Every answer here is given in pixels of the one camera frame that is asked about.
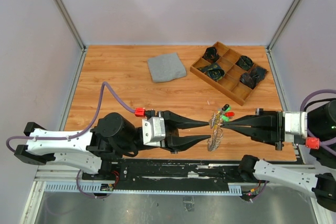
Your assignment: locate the rolled dark tie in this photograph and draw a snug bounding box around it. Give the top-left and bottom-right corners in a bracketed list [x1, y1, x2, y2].
[236, 55, 254, 71]
[239, 66, 267, 89]
[198, 63, 225, 82]
[202, 47, 219, 63]

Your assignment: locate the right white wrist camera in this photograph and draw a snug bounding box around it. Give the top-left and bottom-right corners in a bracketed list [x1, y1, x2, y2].
[283, 111, 308, 145]

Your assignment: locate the wooden compartment tray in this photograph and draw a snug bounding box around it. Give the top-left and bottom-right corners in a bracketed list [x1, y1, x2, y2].
[190, 41, 270, 105]

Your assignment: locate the red capped key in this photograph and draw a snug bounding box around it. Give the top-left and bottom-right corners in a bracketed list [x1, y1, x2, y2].
[224, 112, 235, 118]

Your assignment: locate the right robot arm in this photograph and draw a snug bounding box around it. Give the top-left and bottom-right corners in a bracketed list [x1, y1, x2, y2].
[221, 98, 335, 211]

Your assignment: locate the green capped key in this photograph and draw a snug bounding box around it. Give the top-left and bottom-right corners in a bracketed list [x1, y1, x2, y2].
[218, 106, 232, 122]

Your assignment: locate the rolled dark tie centre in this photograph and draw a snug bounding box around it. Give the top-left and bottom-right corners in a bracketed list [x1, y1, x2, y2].
[198, 63, 225, 82]

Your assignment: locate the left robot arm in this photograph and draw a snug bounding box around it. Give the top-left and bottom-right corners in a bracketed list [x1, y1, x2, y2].
[14, 108, 210, 180]

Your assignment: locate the rolled dark tie top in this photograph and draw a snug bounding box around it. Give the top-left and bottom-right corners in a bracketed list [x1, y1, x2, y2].
[202, 47, 219, 63]

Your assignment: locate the black capped key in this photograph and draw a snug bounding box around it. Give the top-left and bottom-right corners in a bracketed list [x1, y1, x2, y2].
[222, 104, 229, 111]

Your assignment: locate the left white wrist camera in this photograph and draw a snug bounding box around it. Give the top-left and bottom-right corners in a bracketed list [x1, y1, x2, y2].
[142, 116, 166, 147]

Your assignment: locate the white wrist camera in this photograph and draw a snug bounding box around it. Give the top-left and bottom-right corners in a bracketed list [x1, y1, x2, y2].
[283, 111, 308, 145]
[142, 116, 166, 147]

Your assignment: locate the rolled dark tie lower right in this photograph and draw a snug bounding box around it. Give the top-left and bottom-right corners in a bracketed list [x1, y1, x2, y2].
[239, 66, 267, 89]

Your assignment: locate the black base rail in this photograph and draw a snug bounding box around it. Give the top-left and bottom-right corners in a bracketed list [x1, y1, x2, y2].
[80, 158, 258, 193]

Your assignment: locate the folded grey cloth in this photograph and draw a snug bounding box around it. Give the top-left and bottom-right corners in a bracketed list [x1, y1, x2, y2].
[147, 52, 187, 83]

